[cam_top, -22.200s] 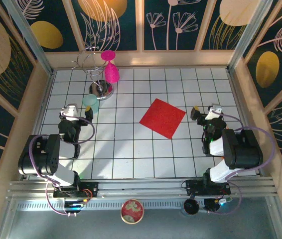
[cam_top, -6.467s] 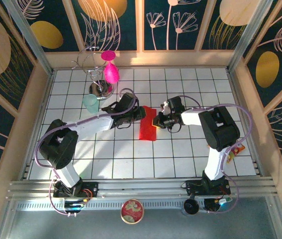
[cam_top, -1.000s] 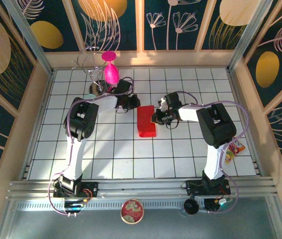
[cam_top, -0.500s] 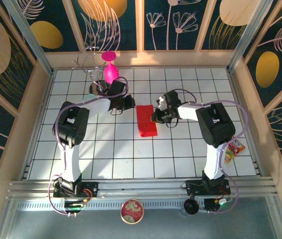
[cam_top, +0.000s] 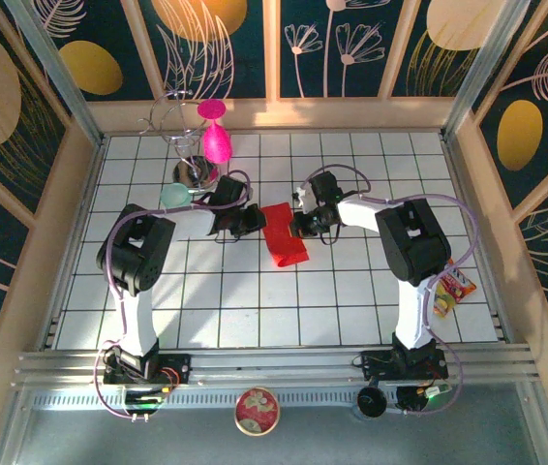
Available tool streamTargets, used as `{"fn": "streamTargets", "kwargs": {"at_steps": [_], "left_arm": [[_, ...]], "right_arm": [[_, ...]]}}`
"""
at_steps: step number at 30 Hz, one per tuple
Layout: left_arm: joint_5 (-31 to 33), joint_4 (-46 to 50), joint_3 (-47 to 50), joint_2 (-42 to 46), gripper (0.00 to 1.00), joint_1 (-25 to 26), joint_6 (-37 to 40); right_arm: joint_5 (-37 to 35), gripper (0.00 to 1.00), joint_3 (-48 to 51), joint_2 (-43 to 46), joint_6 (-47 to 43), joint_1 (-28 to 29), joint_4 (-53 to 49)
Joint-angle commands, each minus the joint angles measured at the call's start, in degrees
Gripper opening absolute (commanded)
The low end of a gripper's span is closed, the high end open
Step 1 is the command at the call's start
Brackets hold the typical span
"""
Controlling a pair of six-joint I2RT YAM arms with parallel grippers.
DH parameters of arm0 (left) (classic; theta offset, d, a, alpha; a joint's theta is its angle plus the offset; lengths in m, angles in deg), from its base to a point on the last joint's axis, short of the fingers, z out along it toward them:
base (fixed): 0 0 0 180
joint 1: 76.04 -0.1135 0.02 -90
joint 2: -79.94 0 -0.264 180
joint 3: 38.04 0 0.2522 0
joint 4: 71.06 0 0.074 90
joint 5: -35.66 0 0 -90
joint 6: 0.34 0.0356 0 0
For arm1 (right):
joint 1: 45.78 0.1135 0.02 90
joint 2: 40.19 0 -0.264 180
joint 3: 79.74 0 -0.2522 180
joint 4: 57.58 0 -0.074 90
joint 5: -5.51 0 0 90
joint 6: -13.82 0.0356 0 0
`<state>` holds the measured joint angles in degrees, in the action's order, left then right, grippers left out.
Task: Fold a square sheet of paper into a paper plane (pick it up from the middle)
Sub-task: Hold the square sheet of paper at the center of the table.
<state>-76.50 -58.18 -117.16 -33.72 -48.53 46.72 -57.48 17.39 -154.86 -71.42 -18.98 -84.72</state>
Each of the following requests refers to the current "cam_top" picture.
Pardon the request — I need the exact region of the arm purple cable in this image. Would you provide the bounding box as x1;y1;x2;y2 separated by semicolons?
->
300;163;481;419
92;169;255;422

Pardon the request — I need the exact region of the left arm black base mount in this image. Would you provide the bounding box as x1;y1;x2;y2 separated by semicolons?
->
103;353;193;387

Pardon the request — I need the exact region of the teal plastic cup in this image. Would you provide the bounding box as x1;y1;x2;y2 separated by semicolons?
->
160;182;193;212

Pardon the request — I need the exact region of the colourful snack packet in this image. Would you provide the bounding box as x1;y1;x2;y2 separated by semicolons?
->
431;258;478;320

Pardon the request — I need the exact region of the aluminium frame post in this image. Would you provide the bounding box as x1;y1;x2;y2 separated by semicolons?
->
440;0;532;142
2;0;107;146

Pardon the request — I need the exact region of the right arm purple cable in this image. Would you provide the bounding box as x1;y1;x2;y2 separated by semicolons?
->
300;163;481;419

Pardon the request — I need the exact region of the round red floral tin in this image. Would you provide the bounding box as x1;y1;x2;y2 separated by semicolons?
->
233;386;281;437

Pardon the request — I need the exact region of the pink wine glass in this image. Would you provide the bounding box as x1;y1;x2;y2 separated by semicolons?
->
197;99;233;165

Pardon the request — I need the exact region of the aluminium mounting rail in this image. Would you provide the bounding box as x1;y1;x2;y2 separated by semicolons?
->
11;343;544;388

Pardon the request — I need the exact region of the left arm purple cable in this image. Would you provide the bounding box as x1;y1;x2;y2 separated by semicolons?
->
92;169;255;422

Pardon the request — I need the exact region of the perforated metal strip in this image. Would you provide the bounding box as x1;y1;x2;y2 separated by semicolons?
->
26;390;401;413

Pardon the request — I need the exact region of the chrome wire glass stand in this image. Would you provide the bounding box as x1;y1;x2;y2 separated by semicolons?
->
137;89;222;195

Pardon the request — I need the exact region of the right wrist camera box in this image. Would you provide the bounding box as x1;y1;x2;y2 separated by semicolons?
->
292;186;317;214

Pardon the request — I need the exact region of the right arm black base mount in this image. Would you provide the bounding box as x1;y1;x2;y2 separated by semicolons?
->
353;351;449;384

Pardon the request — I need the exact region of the small electronics board with LED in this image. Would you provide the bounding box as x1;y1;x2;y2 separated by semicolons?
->
396;385;452;414
125;386;171;409

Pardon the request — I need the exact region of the aluminium table side rail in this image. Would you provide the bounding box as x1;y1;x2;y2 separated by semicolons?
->
36;135;110;353
441;135;517;346

